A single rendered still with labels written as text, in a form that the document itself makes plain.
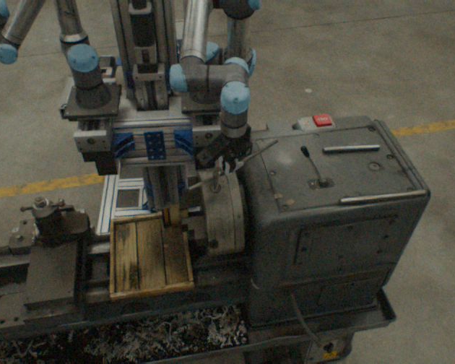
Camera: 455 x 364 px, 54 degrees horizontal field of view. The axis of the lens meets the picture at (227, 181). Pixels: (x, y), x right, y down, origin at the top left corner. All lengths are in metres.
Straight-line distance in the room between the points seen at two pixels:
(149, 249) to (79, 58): 0.81
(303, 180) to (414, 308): 1.51
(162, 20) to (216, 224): 0.93
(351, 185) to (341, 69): 3.07
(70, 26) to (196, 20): 0.73
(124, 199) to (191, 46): 1.71
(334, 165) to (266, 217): 0.33
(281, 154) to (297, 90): 2.59
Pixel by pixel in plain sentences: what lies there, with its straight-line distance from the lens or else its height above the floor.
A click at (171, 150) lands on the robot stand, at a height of 0.90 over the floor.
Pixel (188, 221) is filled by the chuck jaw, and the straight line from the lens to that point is 1.56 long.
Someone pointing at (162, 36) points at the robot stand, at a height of 1.38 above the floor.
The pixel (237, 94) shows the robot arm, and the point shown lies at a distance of 1.16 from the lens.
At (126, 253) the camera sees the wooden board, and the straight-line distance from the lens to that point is 1.78.
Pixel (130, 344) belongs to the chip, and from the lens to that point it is 1.92.
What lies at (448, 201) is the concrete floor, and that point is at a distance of 3.46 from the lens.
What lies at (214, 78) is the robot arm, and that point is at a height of 1.64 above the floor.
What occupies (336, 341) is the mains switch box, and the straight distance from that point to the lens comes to 2.18.
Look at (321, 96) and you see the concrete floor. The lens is 4.11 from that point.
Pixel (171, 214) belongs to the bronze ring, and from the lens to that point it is 1.57.
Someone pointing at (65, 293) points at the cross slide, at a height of 0.97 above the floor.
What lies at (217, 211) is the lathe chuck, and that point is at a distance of 1.46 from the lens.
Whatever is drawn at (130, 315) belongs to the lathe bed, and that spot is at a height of 0.71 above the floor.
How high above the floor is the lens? 2.32
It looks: 46 degrees down
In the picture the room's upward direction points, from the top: straight up
